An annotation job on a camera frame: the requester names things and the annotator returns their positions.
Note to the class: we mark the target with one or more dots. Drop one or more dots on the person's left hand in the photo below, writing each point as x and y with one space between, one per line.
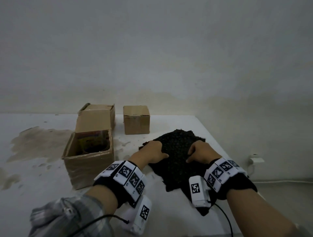
151 152

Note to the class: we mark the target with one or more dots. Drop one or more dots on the person's right hand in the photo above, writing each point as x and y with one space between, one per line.
203 152

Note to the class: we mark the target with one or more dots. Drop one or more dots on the black bubble wrap sheet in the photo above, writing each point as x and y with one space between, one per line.
176 156

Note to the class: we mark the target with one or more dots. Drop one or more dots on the paper box with white lid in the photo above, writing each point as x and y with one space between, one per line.
135 122

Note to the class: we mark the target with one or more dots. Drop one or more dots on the paper box with tall flap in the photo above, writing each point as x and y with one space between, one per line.
88 168

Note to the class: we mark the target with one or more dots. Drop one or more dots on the paper box with notched rim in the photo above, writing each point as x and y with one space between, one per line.
97 107

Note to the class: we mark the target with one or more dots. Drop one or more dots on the person's left forearm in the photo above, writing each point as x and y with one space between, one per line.
80 212

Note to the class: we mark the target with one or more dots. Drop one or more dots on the person's right forearm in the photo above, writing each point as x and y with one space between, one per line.
259 212

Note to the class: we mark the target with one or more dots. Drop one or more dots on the left wrist marker band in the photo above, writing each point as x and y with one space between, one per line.
122 175

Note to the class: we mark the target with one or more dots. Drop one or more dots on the white plastic block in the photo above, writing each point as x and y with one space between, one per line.
256 160

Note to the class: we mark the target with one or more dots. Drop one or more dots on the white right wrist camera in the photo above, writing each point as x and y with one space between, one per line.
196 193

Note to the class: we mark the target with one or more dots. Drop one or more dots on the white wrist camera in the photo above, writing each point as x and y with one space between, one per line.
141 214
196 193

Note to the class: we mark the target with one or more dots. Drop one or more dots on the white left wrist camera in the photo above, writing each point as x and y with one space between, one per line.
141 214

